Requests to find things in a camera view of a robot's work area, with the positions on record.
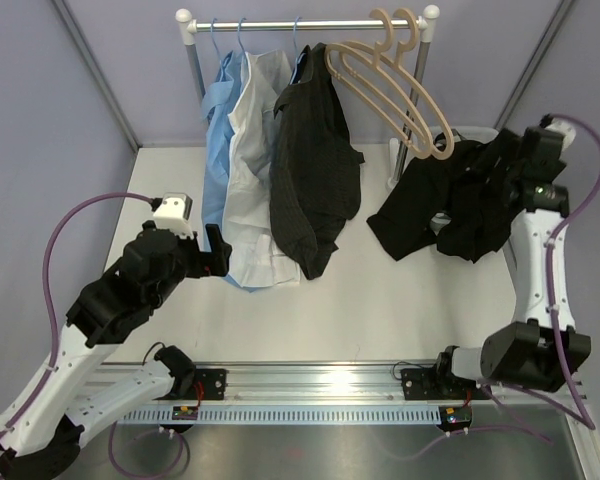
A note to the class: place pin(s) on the white plastic basket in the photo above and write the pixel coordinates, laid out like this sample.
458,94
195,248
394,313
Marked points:
475,133

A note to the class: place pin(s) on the dark pinstriped shirt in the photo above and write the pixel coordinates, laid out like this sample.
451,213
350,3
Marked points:
315,173

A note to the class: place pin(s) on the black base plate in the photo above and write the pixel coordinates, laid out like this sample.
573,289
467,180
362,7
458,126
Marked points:
209,384
426,384

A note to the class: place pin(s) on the black shirt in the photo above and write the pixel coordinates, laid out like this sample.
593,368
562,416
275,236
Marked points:
461,204

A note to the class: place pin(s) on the aluminium mounting rail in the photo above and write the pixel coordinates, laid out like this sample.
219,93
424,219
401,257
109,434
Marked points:
315,383

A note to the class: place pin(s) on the blue wire hanger middle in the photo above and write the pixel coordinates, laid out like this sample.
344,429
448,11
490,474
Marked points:
239,35

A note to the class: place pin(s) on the white shirt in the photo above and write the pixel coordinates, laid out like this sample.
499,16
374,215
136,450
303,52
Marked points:
256,261

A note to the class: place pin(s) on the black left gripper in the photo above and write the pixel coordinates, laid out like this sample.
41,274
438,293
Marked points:
214,263

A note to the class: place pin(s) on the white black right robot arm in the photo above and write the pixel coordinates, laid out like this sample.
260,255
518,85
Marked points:
540,349

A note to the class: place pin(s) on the wooden hanger of black shirt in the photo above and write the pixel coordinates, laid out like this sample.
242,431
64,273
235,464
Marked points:
368,71

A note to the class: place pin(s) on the white slotted cable duct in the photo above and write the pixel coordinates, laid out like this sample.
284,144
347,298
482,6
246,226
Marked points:
285,415

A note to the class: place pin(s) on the metal clothes rack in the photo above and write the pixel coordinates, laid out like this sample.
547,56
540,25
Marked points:
189,27

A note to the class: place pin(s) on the blue wire hanger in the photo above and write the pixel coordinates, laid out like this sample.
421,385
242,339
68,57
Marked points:
297,50
239,35
214,42

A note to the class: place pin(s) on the wooden hanger of checkered shirt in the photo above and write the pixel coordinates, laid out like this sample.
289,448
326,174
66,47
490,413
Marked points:
445,152

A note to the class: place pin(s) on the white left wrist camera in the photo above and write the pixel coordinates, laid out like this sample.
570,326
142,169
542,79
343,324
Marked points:
172,212

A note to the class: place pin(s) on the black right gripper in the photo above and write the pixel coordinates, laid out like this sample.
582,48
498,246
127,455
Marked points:
507,145

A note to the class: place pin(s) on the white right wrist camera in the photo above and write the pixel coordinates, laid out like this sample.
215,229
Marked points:
560,126

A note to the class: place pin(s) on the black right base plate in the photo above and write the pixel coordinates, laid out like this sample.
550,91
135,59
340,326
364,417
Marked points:
426,384

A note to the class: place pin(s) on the blue wire hanger right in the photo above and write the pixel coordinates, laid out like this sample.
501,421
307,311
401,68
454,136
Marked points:
297,50

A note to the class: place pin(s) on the blue wire hanger left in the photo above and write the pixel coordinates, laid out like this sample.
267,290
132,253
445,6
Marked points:
214,42

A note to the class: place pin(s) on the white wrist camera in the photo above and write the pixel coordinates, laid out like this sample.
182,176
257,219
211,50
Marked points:
172,212
560,126

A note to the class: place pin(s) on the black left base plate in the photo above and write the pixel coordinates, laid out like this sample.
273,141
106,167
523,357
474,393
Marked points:
209,384

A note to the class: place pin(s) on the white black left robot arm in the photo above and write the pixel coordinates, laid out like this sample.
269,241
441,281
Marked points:
42,433

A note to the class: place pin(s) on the light blue shirt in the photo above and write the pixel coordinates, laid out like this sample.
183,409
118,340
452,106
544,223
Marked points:
219,101

